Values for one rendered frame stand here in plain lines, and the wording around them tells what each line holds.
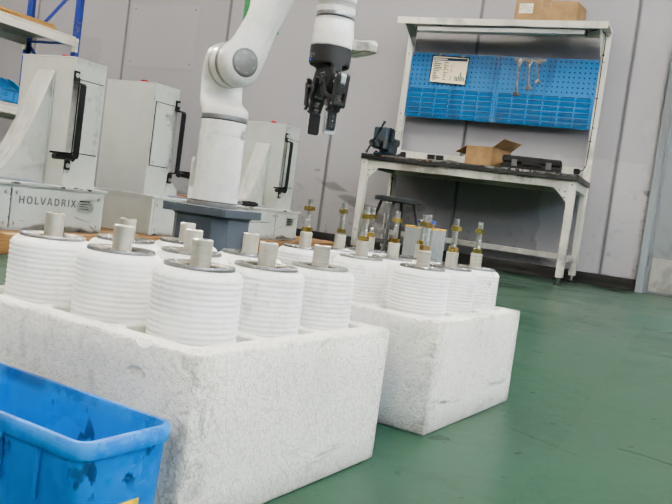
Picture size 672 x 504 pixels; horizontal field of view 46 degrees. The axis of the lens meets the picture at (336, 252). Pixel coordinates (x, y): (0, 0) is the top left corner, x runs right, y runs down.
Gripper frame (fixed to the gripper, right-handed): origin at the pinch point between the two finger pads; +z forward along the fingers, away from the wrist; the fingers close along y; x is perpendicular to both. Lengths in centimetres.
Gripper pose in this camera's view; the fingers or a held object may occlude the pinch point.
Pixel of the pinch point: (320, 127)
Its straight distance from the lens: 143.2
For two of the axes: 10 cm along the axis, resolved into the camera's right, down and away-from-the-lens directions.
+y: 4.4, 1.1, -8.9
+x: 8.9, 0.9, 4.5
